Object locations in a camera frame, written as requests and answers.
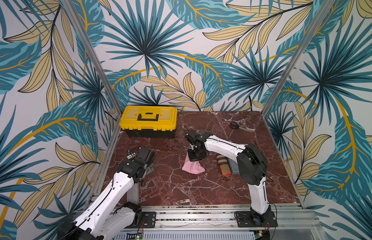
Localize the grey fabric eyeglass case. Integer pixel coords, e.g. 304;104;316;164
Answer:
144;165;155;178

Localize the pink microfibre cloth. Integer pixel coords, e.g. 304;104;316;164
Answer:
182;155;205;175

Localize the tan round object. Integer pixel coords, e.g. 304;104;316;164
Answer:
216;155;231;178

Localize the grey rectangular block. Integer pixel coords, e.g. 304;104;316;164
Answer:
227;159;240;175

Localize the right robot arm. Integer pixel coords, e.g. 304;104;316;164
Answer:
185;131;270;216

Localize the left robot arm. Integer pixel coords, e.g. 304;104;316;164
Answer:
58;147;155;240

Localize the yellow black toolbox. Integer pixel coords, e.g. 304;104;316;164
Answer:
120;106;178;139

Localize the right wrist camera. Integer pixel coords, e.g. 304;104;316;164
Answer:
185;130;202;146

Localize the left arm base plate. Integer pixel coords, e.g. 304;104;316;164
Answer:
125;212;157;229

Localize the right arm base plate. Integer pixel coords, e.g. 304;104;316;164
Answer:
234;210;278;228

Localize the aluminium front rail frame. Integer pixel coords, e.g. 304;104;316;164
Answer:
113;204;326;240

